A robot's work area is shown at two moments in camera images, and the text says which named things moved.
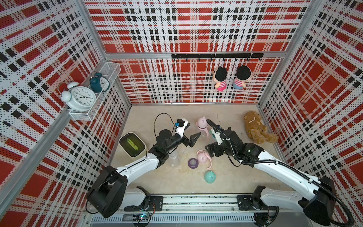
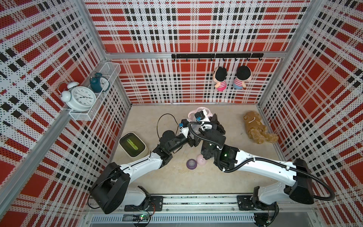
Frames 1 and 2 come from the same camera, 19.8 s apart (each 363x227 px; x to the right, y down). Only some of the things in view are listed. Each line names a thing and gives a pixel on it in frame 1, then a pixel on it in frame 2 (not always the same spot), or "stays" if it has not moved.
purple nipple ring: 193,163 stays
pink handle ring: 208,156 -> 191,114
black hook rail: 223,56 stays
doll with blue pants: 244,74 stays
